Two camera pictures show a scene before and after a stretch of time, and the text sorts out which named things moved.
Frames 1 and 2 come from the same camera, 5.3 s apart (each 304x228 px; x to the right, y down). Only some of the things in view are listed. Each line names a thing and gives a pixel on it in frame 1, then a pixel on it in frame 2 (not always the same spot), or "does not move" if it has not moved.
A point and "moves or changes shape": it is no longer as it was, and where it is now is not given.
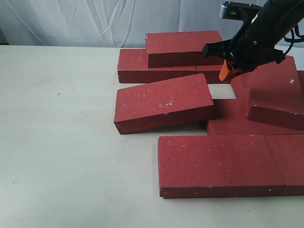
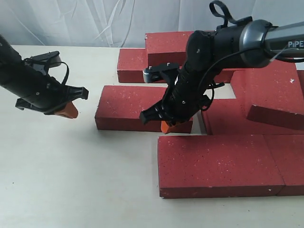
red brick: [272, 94] does not move
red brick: [207, 166] does not move
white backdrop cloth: [107, 23] does not move
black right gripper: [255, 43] → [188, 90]
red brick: [180, 49] does not move
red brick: [163, 104] moves or changes shape
